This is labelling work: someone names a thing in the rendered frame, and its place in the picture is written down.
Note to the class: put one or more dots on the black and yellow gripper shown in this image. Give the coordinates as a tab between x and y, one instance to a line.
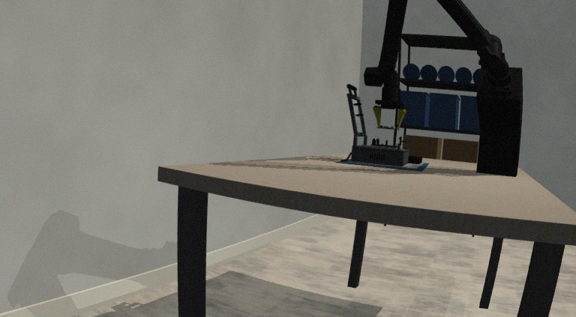
389	100

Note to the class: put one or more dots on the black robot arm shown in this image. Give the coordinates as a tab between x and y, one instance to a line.
491	59

